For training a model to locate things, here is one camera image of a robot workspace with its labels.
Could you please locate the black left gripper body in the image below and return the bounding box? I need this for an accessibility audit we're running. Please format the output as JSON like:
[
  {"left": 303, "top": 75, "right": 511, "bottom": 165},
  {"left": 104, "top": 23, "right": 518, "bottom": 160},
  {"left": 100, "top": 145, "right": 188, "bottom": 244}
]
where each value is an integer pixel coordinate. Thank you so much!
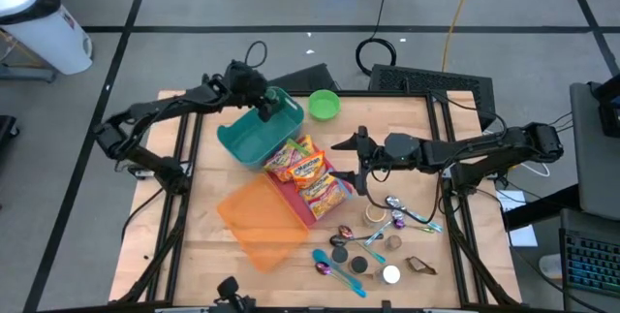
[{"left": 232, "top": 67, "right": 271, "bottom": 110}]

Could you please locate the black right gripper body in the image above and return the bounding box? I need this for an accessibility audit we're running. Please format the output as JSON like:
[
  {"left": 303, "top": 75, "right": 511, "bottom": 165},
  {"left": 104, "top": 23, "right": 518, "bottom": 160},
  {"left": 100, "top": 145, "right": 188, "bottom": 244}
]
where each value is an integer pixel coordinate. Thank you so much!
[{"left": 361, "top": 130, "right": 389, "bottom": 184}]

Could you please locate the green lid spice jar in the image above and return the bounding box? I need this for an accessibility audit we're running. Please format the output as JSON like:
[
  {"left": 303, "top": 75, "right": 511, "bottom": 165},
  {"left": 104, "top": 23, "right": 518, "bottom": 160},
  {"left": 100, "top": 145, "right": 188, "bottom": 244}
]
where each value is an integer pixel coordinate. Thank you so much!
[{"left": 264, "top": 86, "right": 283, "bottom": 110}]

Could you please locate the orange spice jar black lid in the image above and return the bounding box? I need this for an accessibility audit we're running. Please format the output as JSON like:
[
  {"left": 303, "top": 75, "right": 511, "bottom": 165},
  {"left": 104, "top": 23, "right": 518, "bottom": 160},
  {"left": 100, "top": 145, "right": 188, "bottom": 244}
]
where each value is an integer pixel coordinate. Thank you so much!
[{"left": 348, "top": 255, "right": 370, "bottom": 275}]

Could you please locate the white lid spice jar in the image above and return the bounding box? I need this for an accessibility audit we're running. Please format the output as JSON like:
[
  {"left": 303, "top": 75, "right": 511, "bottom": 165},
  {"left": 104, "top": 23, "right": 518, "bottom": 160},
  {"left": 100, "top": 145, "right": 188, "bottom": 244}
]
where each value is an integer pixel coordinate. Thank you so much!
[{"left": 375, "top": 264, "right": 403, "bottom": 287}]

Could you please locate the brown snack pouch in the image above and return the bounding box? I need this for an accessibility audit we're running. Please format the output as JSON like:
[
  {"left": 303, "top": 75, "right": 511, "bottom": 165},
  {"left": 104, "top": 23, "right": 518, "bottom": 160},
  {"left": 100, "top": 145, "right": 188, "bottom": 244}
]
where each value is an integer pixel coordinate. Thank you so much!
[{"left": 404, "top": 255, "right": 439, "bottom": 277}]

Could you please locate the beef flavor ramen packet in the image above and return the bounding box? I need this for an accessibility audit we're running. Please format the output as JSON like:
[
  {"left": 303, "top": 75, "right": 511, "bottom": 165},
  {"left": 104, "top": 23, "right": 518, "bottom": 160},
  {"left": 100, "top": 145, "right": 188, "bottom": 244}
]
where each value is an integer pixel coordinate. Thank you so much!
[{"left": 298, "top": 172, "right": 354, "bottom": 221}]

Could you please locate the dark grey flat case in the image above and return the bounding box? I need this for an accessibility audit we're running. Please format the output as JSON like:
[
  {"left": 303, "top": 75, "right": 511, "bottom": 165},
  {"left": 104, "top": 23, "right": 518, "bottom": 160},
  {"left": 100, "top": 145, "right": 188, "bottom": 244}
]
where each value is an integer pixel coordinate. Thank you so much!
[{"left": 265, "top": 63, "right": 340, "bottom": 94}]

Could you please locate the shrimp flavor ramen packet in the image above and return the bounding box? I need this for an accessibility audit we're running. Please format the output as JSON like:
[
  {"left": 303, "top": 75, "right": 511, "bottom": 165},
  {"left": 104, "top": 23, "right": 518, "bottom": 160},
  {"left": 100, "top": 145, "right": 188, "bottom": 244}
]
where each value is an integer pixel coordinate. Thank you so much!
[{"left": 263, "top": 137, "right": 311, "bottom": 183}]

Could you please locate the yellow ramen noodle packet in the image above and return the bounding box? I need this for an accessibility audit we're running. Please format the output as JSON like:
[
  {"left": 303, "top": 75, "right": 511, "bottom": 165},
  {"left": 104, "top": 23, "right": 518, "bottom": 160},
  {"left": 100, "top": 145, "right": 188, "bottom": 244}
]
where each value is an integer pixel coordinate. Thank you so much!
[{"left": 294, "top": 134, "right": 318, "bottom": 157}]

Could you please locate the green plastic bowl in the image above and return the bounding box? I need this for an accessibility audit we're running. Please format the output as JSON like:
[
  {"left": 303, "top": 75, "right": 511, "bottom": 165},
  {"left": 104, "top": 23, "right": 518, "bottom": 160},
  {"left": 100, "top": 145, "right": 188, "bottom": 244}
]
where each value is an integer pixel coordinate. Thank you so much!
[{"left": 307, "top": 88, "right": 342, "bottom": 122}]

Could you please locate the pink iridescent metal spoon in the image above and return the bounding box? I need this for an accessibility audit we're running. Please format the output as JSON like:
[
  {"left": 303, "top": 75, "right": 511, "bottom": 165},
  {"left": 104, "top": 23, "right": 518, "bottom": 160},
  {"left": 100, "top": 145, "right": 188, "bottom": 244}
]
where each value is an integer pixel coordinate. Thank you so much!
[{"left": 337, "top": 224, "right": 388, "bottom": 265}]

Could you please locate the small purple iridescent spoon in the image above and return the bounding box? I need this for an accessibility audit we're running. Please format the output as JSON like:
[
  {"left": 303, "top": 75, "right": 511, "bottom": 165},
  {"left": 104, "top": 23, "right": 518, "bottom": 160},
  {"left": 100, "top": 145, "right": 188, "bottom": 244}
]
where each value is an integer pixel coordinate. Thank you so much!
[{"left": 392, "top": 218, "right": 436, "bottom": 235}]

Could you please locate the chicken flavor ramen packet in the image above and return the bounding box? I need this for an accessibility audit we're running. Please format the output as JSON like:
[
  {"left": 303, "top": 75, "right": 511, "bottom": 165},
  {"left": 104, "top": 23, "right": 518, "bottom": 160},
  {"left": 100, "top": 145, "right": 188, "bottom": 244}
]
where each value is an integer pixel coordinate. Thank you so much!
[{"left": 286, "top": 150, "right": 327, "bottom": 192}]

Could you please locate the pink translucent plastic bin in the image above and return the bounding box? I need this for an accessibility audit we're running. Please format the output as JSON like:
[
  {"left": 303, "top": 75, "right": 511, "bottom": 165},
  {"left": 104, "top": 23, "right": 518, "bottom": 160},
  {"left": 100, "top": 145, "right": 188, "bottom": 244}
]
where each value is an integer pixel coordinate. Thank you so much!
[{"left": 264, "top": 145, "right": 357, "bottom": 230}]

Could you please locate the teal plastic spoon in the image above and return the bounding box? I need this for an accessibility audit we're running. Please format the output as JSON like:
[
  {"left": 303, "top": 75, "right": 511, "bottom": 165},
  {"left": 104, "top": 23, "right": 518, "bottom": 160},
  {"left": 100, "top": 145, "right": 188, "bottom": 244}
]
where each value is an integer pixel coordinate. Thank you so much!
[{"left": 311, "top": 248, "right": 364, "bottom": 290}]

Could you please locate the large purple iridescent spoon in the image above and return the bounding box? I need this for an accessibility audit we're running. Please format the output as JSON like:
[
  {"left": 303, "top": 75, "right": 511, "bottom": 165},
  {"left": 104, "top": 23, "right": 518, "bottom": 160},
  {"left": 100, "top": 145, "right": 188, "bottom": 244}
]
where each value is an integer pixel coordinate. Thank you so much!
[{"left": 314, "top": 261, "right": 368, "bottom": 299}]

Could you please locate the orange translucent plastic bin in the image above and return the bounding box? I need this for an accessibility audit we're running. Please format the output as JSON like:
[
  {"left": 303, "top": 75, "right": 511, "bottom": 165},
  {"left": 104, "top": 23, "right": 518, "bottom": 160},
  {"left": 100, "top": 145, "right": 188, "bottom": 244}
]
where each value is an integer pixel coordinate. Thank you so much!
[{"left": 215, "top": 172, "right": 312, "bottom": 274}]

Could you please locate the white paper sheet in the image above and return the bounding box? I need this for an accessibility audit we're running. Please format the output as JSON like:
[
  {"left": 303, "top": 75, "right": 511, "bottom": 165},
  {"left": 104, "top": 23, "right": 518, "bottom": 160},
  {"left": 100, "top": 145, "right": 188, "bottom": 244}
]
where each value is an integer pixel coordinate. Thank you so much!
[{"left": 494, "top": 189, "right": 540, "bottom": 249}]

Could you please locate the black desk leg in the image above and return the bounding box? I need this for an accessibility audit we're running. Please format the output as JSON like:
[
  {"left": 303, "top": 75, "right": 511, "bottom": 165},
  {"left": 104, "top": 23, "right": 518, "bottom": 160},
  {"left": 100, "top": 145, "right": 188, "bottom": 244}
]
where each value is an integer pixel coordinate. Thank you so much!
[{"left": 501, "top": 184, "right": 581, "bottom": 233}]

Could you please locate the white computer mouse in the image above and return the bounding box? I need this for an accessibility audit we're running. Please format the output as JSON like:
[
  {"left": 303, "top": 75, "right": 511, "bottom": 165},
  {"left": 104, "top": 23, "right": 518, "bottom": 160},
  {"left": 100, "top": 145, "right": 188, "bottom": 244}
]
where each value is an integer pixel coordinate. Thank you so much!
[{"left": 538, "top": 253, "right": 564, "bottom": 281}]

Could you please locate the grey metal stand foot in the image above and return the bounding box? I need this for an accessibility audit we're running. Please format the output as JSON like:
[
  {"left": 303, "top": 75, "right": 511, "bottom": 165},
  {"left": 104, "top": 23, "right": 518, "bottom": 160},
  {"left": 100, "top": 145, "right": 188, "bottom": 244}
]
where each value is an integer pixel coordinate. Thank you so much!
[{"left": 0, "top": 63, "right": 57, "bottom": 84}]

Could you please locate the white trash can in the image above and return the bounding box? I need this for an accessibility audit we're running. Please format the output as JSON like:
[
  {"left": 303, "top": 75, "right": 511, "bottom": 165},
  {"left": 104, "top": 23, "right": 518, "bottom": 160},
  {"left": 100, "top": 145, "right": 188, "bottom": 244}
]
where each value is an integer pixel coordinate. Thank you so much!
[{"left": 0, "top": 0, "right": 94, "bottom": 77}]

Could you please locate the black electronic device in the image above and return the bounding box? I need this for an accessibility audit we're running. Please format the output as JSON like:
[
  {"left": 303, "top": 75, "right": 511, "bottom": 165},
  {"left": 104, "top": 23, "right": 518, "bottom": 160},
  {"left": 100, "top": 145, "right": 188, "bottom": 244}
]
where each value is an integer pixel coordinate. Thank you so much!
[{"left": 591, "top": 73, "right": 620, "bottom": 139}]

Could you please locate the black computer keyboard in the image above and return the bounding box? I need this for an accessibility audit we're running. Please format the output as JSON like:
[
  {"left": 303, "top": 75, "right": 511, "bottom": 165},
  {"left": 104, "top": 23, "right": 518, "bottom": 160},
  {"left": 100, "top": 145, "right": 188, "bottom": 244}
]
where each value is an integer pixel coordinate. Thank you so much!
[{"left": 559, "top": 228, "right": 620, "bottom": 300}]

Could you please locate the teal plastic handled basket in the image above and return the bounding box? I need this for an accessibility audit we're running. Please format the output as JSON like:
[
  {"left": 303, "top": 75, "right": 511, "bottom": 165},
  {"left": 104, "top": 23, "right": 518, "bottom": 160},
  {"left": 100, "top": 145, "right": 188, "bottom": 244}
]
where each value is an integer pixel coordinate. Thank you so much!
[{"left": 216, "top": 87, "right": 306, "bottom": 172}]

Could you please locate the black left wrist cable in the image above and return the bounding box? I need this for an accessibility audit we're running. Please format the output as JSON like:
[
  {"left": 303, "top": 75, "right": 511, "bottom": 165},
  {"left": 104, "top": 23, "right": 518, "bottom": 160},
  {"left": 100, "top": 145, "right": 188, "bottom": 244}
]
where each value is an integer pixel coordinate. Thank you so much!
[{"left": 243, "top": 40, "right": 269, "bottom": 70}]

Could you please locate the black aluminium table frame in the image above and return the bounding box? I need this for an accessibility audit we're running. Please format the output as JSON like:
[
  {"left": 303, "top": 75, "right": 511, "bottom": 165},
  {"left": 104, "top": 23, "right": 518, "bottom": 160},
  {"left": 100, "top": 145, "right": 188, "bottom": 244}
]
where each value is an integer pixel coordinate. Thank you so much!
[{"left": 115, "top": 73, "right": 522, "bottom": 313}]

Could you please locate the black hanging cable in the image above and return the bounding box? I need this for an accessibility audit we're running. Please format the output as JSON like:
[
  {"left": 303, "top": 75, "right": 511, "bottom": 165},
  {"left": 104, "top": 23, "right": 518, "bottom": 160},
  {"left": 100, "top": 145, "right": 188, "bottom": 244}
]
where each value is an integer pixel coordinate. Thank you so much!
[{"left": 354, "top": 0, "right": 399, "bottom": 78}]

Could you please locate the yellow hanging cable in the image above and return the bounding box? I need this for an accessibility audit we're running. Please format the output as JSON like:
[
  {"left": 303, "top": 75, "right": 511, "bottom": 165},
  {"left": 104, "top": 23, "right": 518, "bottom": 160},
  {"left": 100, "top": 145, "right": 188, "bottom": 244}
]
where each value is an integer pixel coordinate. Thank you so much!
[{"left": 439, "top": 0, "right": 480, "bottom": 74}]

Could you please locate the white floor cable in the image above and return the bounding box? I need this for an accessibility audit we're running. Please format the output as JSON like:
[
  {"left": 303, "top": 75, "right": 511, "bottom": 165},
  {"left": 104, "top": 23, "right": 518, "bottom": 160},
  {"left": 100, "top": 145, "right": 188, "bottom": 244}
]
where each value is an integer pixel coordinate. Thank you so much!
[{"left": 520, "top": 157, "right": 552, "bottom": 179}]

